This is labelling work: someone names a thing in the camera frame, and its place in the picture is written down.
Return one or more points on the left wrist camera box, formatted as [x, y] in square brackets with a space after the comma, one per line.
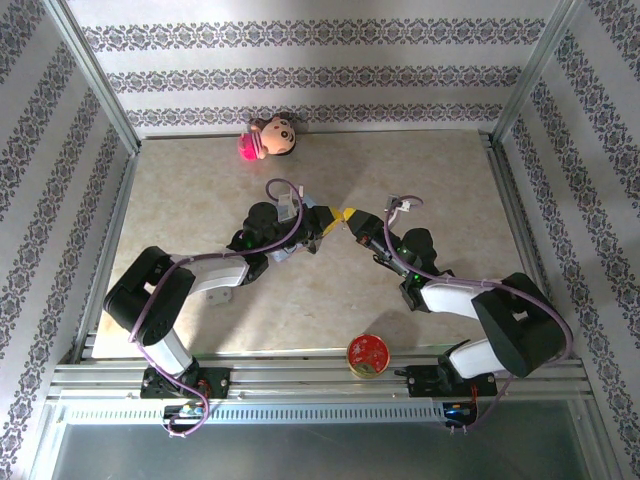
[287, 205]

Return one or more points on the aluminium front frame rail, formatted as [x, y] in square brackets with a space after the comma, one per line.
[310, 372]

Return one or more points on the aluminium back frame rail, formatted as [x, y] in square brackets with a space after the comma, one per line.
[375, 133]

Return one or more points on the aluminium frame post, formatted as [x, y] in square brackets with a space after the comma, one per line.
[537, 70]
[95, 75]

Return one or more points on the small circuit board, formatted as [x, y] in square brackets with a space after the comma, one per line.
[460, 411]
[185, 411]

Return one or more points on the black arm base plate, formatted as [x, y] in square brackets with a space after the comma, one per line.
[425, 382]
[215, 382]

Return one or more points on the grey steel sheet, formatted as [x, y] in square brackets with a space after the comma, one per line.
[320, 452]

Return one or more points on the pink plush doll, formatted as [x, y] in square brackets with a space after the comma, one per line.
[272, 136]

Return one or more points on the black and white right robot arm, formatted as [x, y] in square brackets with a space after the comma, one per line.
[515, 325]

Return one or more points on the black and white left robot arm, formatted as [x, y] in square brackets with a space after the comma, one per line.
[145, 295]

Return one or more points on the aluminium side frame rail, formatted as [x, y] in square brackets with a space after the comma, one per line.
[510, 200]
[107, 225]

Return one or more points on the round red tin can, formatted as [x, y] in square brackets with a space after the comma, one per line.
[368, 356]

